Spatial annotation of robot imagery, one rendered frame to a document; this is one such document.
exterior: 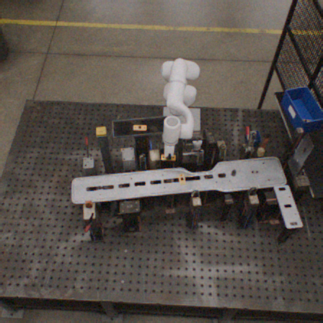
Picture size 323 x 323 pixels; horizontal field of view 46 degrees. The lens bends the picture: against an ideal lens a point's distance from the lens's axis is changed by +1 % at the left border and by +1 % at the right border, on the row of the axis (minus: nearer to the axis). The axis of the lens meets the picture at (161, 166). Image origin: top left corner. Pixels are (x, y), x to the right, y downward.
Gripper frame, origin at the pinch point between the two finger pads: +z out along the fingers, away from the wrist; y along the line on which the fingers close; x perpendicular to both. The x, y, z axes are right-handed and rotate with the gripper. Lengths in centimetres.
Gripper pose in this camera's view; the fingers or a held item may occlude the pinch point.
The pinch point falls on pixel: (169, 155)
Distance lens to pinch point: 220.5
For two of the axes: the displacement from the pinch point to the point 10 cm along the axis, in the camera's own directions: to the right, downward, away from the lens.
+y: -0.1, 8.5, -5.2
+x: 10.0, 0.3, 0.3
